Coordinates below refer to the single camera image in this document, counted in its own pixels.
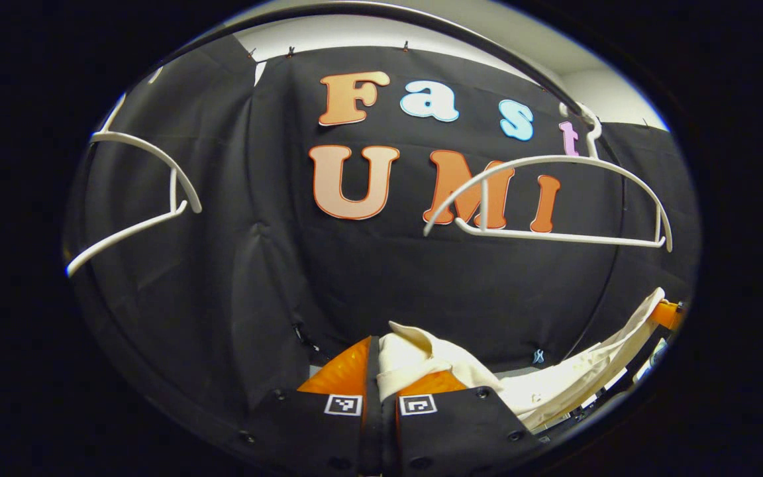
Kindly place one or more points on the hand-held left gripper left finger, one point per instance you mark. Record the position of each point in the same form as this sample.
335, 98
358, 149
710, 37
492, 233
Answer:
373, 371

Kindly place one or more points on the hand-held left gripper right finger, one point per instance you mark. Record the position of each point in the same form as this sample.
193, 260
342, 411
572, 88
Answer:
454, 430

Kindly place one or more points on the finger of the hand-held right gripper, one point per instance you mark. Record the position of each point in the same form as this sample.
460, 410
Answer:
667, 315

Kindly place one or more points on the cream shirt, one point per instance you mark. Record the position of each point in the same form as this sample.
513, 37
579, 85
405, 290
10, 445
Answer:
554, 387

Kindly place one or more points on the white plastic clothes hanger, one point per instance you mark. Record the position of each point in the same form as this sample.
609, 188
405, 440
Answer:
156, 154
554, 159

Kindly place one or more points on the black clothes rack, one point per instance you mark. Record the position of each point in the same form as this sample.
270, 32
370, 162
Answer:
554, 89

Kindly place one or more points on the black backdrop cloth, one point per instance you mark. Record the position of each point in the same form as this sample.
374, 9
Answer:
222, 265

